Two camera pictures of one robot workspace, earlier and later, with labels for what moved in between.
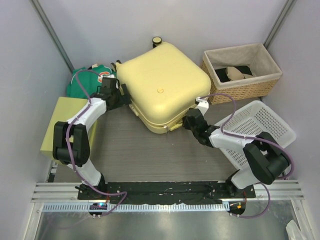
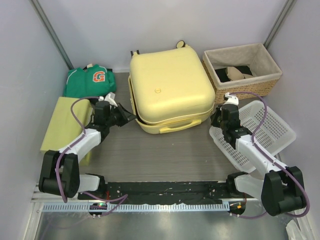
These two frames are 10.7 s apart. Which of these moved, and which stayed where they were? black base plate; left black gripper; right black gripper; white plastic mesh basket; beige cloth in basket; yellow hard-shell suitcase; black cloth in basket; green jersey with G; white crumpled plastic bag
Moved: right black gripper; left black gripper; yellow hard-shell suitcase
Stayed: green jersey with G; beige cloth in basket; black base plate; black cloth in basket; white crumpled plastic bag; white plastic mesh basket
